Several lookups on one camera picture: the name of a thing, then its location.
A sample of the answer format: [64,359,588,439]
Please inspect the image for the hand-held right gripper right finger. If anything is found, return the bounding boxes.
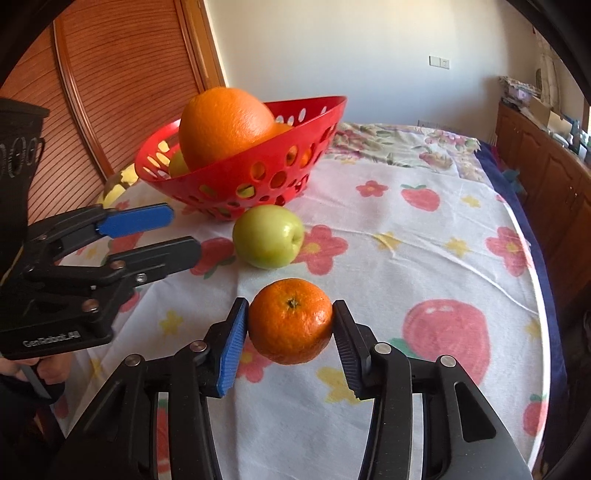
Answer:
[332,300,534,480]

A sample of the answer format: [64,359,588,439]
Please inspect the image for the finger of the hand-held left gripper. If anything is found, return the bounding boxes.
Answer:
[25,236,202,333]
[28,205,175,264]

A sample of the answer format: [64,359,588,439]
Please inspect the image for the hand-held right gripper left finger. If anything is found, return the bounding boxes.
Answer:
[51,298,250,480]

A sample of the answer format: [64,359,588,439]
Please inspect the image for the orange tangerine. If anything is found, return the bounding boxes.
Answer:
[248,278,334,365]

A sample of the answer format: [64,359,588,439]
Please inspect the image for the red perforated plastic basket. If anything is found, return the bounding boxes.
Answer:
[135,95,348,221]

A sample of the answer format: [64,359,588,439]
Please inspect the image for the large orange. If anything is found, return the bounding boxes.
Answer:
[179,88,275,171]

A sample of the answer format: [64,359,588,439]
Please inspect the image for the person's left hand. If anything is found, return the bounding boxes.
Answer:
[0,353,70,386]

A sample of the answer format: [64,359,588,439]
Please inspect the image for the yellow plush toy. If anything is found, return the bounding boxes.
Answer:
[97,168,141,208]

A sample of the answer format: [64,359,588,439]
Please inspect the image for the green apple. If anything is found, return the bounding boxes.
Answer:
[168,150,191,178]
[232,205,305,270]

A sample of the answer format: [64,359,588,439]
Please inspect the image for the white fruit print cloth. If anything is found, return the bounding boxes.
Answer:
[55,157,555,480]

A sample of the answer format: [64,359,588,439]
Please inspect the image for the wooden slatted wardrobe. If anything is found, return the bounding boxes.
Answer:
[0,0,227,208]

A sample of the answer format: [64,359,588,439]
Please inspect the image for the medium orange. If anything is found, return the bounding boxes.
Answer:
[252,121,294,148]

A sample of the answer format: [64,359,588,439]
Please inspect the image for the floral patterned cloth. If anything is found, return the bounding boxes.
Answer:
[323,122,481,183]

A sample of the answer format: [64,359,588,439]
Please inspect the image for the dark blue sheet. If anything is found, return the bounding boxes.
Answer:
[475,141,568,402]

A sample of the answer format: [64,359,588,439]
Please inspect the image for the brown wooden cabinet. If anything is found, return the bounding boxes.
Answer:
[495,102,591,315]

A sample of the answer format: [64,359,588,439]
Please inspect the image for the cardboard box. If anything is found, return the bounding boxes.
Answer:
[529,95,573,134]

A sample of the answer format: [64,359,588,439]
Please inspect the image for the patterned cloth pile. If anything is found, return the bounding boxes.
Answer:
[499,76,539,109]

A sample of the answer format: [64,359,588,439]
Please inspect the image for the light curtain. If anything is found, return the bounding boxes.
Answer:
[538,44,561,107]

